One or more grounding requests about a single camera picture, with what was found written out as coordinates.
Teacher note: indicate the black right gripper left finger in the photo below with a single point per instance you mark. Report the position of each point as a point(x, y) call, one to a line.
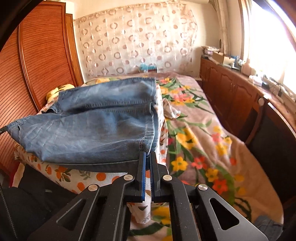
point(129, 187)

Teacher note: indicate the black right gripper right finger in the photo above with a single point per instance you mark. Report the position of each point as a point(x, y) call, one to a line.
point(167, 191)

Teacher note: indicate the blue denim jeans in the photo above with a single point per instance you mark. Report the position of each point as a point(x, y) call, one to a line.
point(106, 124)

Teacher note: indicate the floral pink blanket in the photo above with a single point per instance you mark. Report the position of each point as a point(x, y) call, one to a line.
point(200, 150)

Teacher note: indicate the orange print bed sheet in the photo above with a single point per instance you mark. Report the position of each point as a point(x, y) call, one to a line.
point(77, 180)

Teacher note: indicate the folded dark denim garment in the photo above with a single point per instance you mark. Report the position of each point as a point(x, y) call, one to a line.
point(269, 227)

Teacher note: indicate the wooden sideboard cabinet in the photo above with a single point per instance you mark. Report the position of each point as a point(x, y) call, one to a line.
point(240, 105)

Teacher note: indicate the yellow plush toy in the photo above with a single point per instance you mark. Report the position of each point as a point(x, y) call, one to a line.
point(55, 92)

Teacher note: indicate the cardboard box on cabinet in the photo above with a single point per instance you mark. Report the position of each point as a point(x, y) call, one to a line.
point(221, 59)

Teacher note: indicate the stack of books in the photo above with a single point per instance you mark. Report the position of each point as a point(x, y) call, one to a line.
point(208, 50)

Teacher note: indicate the circle pattern sheer curtain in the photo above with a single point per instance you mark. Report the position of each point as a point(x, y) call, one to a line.
point(117, 40)

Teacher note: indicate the wooden louvered wardrobe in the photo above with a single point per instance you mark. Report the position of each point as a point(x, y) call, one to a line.
point(39, 56)

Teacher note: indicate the wooden framed window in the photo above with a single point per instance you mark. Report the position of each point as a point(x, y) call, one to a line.
point(269, 41)

